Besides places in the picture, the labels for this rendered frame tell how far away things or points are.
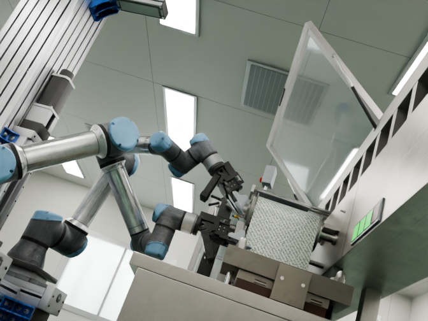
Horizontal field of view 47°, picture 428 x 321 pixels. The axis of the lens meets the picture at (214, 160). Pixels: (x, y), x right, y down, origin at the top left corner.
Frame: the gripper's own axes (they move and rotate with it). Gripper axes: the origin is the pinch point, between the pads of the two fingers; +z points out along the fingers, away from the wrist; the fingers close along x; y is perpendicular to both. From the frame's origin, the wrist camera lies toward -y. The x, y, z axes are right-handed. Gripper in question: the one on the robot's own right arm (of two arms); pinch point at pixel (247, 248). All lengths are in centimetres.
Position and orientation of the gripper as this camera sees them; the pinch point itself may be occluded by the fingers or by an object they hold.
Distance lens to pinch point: 176.2
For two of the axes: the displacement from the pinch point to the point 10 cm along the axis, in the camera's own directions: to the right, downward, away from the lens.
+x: -0.5, 4.2, 9.1
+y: 3.2, -8.5, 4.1
